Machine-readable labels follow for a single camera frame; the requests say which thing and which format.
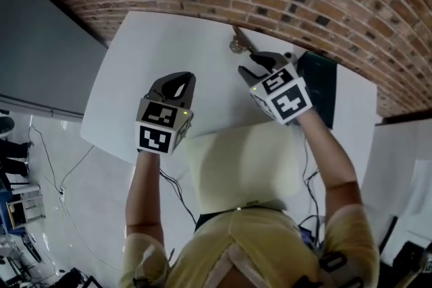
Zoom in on person's yellow shirt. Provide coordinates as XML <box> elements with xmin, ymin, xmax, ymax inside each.
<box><xmin>118</xmin><ymin>202</ymin><xmax>381</xmax><ymax>288</ymax></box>

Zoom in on dark green box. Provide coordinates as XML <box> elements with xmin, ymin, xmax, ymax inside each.
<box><xmin>296</xmin><ymin>50</ymin><xmax>339</xmax><ymax>131</ymax></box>

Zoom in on person's right forearm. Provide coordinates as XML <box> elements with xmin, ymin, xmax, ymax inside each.
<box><xmin>296</xmin><ymin>109</ymin><xmax>365</xmax><ymax>213</ymax></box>

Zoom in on small metal clip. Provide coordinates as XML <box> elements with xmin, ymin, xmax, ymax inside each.
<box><xmin>229</xmin><ymin>25</ymin><xmax>258</xmax><ymax>55</ymax></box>

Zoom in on black cable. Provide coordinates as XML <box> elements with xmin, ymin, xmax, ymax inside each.
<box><xmin>301</xmin><ymin>136</ymin><xmax>321</xmax><ymax>247</ymax></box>
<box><xmin>159</xmin><ymin>169</ymin><xmax>198</xmax><ymax>226</ymax></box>

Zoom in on person's left forearm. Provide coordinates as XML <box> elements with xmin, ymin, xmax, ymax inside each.
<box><xmin>124</xmin><ymin>150</ymin><xmax>163</xmax><ymax>237</ymax></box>

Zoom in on grey floor cable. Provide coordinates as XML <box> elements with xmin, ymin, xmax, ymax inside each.
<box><xmin>60</xmin><ymin>144</ymin><xmax>95</xmax><ymax>193</ymax></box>

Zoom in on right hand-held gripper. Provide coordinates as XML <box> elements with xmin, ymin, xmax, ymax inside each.
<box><xmin>238</xmin><ymin>50</ymin><xmax>313</xmax><ymax>125</ymax></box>

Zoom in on white shelf trolley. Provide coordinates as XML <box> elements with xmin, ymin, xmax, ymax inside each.
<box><xmin>5</xmin><ymin>192</ymin><xmax>47</xmax><ymax>230</ymax></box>

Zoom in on white low partition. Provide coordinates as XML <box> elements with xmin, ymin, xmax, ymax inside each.
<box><xmin>400</xmin><ymin>158</ymin><xmax>432</xmax><ymax>237</ymax></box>

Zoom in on black harness straps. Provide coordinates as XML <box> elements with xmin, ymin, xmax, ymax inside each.
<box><xmin>317</xmin><ymin>251</ymin><xmax>367</xmax><ymax>288</ymax></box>

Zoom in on cream flat box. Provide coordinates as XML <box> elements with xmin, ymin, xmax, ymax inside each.
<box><xmin>184</xmin><ymin>124</ymin><xmax>302</xmax><ymax>213</ymax></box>

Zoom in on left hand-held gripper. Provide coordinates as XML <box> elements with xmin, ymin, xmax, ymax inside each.
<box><xmin>136</xmin><ymin>71</ymin><xmax>197</xmax><ymax>156</ymax></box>

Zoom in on blue cabinet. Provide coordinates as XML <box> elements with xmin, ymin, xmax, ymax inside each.
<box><xmin>0</xmin><ymin>178</ymin><xmax>11</xmax><ymax>237</ymax></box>

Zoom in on black equipment box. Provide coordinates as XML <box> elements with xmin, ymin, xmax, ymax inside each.
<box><xmin>393</xmin><ymin>239</ymin><xmax>432</xmax><ymax>288</ymax></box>

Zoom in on person's dark trousers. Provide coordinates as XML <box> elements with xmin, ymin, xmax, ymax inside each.
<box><xmin>194</xmin><ymin>207</ymin><xmax>284</xmax><ymax>233</ymax></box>

